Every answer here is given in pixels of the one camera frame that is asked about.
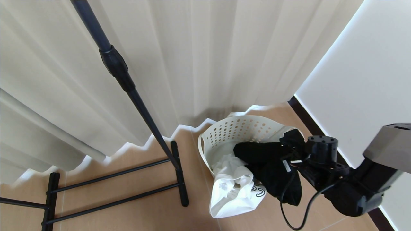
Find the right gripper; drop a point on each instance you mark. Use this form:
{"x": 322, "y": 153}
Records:
{"x": 297, "y": 162}

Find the black knitted garment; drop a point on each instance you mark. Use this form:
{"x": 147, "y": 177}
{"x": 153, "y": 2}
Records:
{"x": 266, "y": 160}

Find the white laundry basket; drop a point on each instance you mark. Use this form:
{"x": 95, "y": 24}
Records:
{"x": 244, "y": 128}

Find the black clothes rack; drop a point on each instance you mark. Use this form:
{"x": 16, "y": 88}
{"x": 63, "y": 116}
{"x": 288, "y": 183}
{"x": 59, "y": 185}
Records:
{"x": 115, "y": 64}

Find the white printed garment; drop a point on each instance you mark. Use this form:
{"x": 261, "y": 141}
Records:
{"x": 231, "y": 192}

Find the beige curtain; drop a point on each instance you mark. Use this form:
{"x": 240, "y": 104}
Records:
{"x": 208, "y": 48}

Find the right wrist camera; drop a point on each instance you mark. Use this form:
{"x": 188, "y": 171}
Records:
{"x": 293, "y": 138}

